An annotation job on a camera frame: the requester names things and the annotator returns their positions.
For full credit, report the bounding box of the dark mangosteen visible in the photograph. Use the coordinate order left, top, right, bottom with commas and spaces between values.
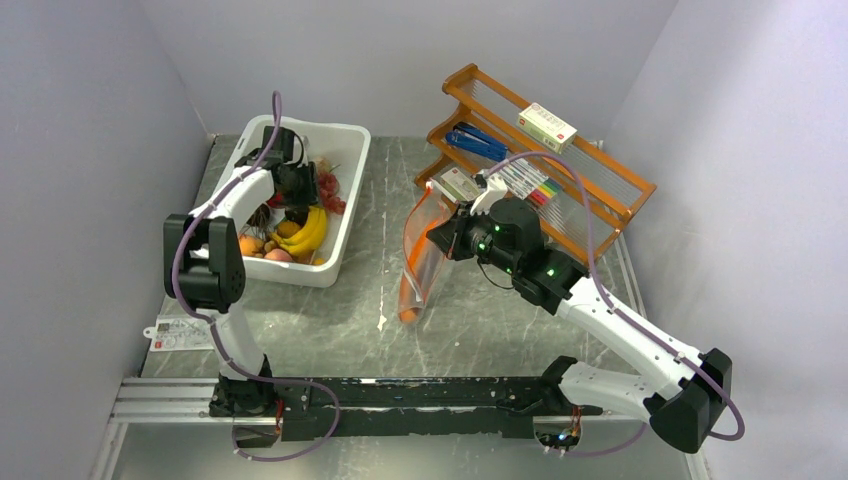
247, 204, 272, 230

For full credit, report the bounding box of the white label card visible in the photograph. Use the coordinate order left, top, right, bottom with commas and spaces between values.
142, 315, 214, 352

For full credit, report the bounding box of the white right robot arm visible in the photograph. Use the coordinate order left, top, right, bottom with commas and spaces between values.
425, 198, 733, 454

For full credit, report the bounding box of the coloured marker pen set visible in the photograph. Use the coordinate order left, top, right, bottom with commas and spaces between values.
496, 159, 562, 207

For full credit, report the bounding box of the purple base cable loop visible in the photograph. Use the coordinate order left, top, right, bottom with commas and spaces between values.
230, 397, 344, 464

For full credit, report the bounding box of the white green box lower shelf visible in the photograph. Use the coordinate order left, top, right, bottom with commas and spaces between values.
439, 167, 481, 202

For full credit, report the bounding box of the yellow banana bunch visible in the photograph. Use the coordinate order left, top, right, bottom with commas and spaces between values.
270, 206, 329, 257

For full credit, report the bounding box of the blue stapler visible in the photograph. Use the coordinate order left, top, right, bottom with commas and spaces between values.
444, 122, 509, 162

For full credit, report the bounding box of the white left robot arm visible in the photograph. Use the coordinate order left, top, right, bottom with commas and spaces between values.
163, 126, 317, 416

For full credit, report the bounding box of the clear zip bag orange zipper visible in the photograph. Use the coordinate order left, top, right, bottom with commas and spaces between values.
397, 181, 452, 324

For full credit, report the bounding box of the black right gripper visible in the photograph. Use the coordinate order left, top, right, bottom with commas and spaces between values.
426, 200, 519, 276

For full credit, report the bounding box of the peach fruit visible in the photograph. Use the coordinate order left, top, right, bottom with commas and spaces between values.
264, 248, 294, 263

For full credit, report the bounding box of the red grape bunch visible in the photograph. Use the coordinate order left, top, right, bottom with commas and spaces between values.
318, 172, 347, 215

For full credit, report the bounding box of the white plastic bin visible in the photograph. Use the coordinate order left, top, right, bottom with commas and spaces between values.
207, 115, 371, 288

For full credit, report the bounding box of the white red box top shelf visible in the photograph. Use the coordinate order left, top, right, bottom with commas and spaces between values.
517, 102, 578, 154

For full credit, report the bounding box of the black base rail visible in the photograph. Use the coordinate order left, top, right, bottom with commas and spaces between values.
208, 356, 601, 441

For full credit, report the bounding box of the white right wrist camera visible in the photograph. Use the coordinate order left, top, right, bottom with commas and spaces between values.
470, 170, 508, 215

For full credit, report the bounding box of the orange wooden shelf rack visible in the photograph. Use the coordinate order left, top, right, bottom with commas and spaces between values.
415, 64, 656, 262

